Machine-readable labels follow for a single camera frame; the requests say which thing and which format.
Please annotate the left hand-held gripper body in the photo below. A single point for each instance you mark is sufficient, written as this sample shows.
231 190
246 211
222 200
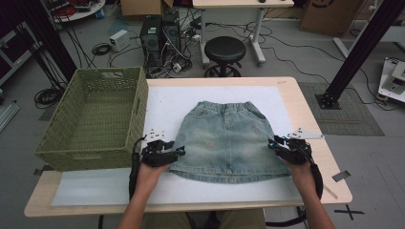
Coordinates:
157 156

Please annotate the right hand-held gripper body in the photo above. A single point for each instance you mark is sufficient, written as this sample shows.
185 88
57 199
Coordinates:
296 152

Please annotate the light blue denim skirt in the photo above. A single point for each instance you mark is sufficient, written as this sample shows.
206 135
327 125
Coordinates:
226 143

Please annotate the green woven basket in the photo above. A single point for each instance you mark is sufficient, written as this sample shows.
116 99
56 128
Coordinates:
92 127

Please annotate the person's left hand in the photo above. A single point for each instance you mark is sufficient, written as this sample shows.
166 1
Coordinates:
151 176

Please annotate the person's right hand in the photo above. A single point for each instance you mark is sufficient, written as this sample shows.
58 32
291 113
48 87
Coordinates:
301 175

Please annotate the black tape piece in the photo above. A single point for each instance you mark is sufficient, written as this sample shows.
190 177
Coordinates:
341 176
39 171

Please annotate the white foam mat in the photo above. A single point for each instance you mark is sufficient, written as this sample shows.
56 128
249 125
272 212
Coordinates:
207 194

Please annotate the thin wooden stick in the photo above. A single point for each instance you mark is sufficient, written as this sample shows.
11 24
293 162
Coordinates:
331 192

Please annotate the grey floor mat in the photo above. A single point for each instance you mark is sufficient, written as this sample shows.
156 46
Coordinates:
350 117

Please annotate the person's khaki trousers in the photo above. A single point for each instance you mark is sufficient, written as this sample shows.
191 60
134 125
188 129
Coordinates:
165 221

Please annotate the black tape cross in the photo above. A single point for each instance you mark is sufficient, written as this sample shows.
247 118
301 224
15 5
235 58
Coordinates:
349 212

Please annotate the black computer tower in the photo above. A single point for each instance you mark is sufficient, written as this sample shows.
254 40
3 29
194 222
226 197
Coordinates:
172 35
150 41

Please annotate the black round stool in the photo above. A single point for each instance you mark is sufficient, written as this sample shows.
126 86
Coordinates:
224 49

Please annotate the small white box device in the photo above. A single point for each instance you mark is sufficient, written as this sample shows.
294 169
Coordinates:
119 39

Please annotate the white machine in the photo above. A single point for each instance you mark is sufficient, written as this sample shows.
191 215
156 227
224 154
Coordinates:
393 82

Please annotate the large cardboard box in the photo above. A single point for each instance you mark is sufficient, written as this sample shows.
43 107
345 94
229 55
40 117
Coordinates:
331 17

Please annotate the small cardboard box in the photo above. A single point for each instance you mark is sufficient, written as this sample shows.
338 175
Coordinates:
143 7

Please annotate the white desk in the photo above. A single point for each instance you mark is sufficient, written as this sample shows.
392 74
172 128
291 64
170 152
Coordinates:
242 3

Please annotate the grey metal rails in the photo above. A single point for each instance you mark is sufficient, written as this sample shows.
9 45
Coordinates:
6 116

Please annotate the round white table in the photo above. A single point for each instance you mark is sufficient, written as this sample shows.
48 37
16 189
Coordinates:
82 12

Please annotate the black metal stand post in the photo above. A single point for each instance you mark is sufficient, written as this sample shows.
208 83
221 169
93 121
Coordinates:
363 47
51 38

